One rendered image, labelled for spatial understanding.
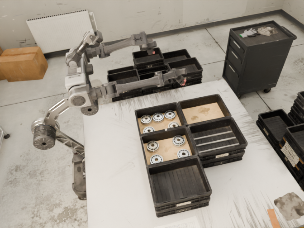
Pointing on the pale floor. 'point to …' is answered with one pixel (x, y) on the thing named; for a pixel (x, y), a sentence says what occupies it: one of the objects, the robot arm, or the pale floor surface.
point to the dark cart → (255, 58)
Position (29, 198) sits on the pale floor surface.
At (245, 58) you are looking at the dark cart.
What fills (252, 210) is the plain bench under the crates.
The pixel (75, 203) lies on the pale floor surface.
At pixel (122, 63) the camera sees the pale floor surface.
